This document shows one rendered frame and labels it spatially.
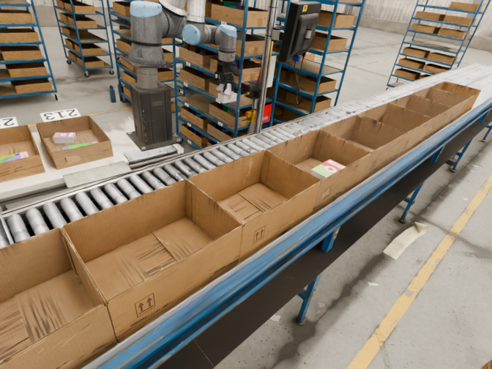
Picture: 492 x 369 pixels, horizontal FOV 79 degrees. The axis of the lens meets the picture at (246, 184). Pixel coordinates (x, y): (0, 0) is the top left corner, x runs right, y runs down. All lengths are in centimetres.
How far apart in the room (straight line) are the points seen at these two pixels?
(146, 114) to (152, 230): 88
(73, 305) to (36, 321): 8
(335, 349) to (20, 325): 150
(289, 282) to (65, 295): 80
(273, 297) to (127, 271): 57
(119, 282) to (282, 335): 116
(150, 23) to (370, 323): 206
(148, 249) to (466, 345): 192
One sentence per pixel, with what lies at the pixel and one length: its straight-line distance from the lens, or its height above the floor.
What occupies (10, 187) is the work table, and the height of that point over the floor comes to 75.
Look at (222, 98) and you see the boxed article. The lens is 180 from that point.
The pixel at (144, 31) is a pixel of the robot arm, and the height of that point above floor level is 137.
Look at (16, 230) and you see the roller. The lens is 146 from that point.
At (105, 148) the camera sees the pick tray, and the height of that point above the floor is 81.
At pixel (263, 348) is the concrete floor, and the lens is 184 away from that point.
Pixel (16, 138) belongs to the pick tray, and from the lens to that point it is 209.
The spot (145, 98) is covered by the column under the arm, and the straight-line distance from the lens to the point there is 176.
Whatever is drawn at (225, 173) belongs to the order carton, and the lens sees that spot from 114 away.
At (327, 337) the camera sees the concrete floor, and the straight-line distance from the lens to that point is 196.
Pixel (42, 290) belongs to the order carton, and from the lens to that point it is 101.
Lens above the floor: 163
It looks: 35 degrees down
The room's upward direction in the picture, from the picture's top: 7 degrees clockwise
